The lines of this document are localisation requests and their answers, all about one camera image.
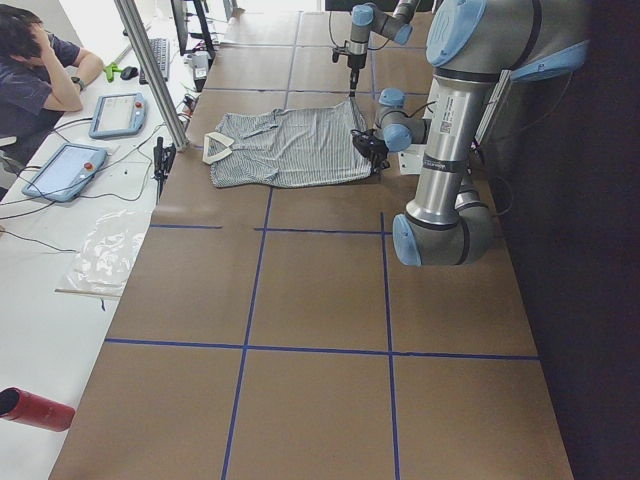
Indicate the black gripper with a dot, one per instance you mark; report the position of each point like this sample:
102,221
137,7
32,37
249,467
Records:
356,60
376,148

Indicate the navy white striped polo shirt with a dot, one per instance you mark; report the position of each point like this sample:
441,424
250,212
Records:
291,148

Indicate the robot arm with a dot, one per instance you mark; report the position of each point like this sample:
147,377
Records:
368,19
469,45

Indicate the black keyboard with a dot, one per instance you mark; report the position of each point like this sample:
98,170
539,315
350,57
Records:
160,48

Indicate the black power strip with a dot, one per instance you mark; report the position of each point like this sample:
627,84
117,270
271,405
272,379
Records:
163,158

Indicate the black computer mouse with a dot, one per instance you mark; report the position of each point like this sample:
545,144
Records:
129,73

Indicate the upper teach pendant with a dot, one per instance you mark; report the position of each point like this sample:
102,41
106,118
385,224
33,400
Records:
118,116

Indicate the teach pendant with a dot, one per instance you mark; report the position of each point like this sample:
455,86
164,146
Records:
66,173
118,116

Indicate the clear plastic bag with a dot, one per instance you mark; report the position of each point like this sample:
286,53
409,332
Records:
107,256

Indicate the lower teach pendant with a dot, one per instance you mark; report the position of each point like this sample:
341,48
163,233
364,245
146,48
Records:
66,173

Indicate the seated person dark shirt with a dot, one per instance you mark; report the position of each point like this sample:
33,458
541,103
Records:
42,77

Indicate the red cylinder bottle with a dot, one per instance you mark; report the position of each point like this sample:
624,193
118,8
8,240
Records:
30,409

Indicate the aluminium frame post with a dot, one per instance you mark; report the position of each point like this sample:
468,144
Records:
140,43

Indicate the green handled tool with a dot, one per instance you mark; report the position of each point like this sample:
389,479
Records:
114,67

